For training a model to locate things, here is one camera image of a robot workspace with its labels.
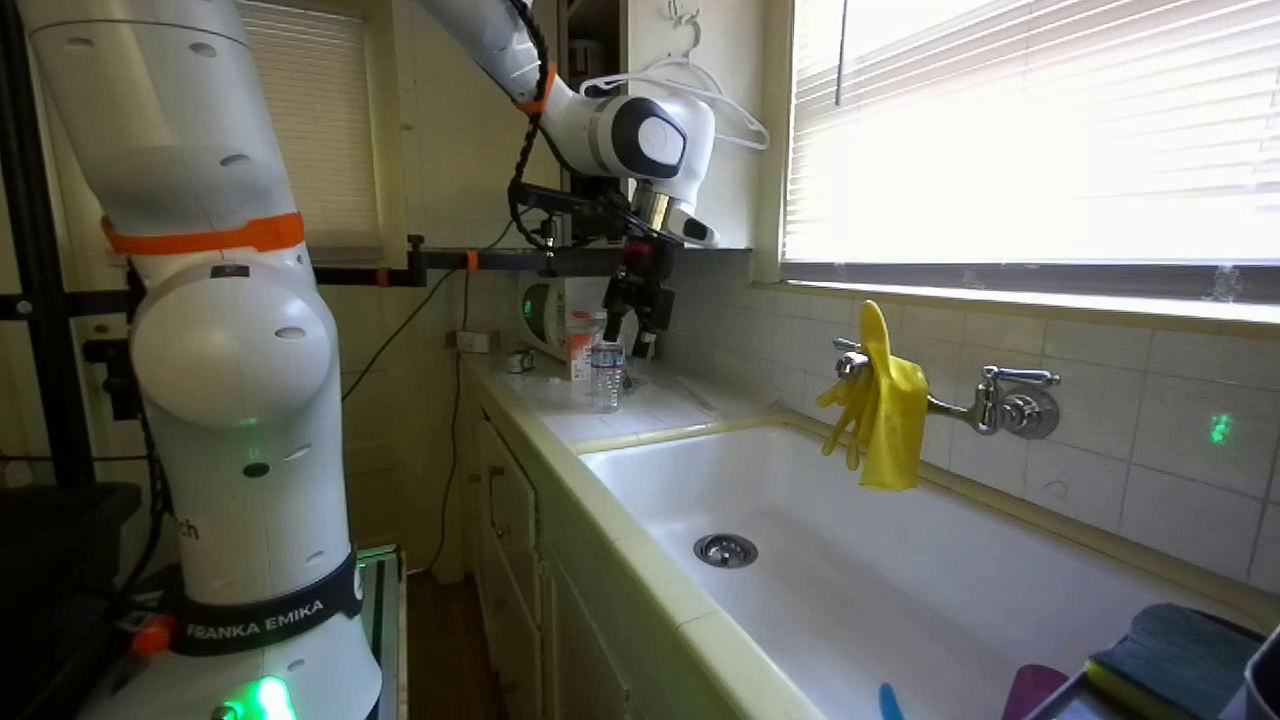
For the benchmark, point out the narrow white window blind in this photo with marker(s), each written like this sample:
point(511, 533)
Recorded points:
point(315, 122)

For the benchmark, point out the black vertical stand pole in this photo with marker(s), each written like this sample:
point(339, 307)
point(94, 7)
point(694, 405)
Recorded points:
point(33, 243)

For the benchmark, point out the white clothes hanger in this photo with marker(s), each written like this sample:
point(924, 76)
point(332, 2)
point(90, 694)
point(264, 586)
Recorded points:
point(741, 114)

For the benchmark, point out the white ceramic sink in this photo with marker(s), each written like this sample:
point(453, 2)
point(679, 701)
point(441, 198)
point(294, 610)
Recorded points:
point(853, 586)

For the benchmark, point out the black camera on bar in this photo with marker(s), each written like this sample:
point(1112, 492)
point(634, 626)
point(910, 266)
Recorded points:
point(541, 202)

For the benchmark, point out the wide white window blind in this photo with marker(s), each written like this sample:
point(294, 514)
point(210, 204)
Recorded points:
point(1042, 132)

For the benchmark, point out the clear water bottle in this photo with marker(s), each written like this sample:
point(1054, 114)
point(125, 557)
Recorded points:
point(607, 383)

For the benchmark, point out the red white carton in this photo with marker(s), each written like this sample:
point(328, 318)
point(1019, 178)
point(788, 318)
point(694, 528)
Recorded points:
point(578, 358)

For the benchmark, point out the black side table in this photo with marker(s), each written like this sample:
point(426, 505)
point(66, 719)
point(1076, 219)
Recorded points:
point(62, 586)

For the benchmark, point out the pale kitchen base cabinet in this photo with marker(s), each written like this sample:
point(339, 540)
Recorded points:
point(534, 561)

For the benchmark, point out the chrome wall tap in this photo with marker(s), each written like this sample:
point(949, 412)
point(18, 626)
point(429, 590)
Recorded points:
point(1014, 403)

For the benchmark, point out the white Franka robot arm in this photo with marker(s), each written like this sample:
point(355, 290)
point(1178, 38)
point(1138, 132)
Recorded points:
point(241, 403)

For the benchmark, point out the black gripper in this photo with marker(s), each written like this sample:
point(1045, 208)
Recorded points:
point(645, 275)

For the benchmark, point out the green edged robot cart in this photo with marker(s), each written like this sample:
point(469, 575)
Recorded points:
point(387, 626)

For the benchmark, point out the grey dish container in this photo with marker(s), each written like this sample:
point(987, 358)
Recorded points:
point(1261, 684)

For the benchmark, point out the black clamp bar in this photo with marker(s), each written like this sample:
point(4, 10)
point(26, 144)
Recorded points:
point(387, 266)

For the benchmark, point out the blue folded cloth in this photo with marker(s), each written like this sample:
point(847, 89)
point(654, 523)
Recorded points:
point(1182, 661)

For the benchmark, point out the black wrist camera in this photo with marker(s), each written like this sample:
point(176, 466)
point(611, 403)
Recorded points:
point(615, 223)

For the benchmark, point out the metal sink drain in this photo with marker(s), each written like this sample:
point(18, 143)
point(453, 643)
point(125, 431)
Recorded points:
point(725, 549)

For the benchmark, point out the purple plastic cup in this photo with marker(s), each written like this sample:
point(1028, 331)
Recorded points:
point(1032, 694)

